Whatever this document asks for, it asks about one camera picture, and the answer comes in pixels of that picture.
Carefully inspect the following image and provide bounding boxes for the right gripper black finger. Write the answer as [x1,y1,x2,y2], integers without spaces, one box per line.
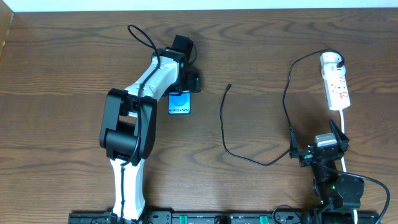
[289,127,299,158]
[329,118,349,152]

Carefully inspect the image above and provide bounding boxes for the blue Galaxy smartphone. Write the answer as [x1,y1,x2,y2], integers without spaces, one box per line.
[168,93,191,115]

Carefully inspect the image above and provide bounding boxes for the black charging cable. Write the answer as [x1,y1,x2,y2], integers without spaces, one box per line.
[219,48,346,167]

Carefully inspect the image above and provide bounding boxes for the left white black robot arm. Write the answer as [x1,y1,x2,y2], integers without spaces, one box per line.
[99,35,201,223]

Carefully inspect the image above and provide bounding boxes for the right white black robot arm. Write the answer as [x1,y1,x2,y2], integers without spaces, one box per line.
[289,119,364,223]

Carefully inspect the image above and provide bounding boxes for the white charger adapter plug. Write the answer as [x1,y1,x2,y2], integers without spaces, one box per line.
[320,52,346,80]

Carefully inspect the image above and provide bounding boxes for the white power strip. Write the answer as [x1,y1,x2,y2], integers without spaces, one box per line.
[324,75,351,111]

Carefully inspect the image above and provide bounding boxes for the white power strip cord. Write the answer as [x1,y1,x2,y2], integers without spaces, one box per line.
[338,108,359,224]

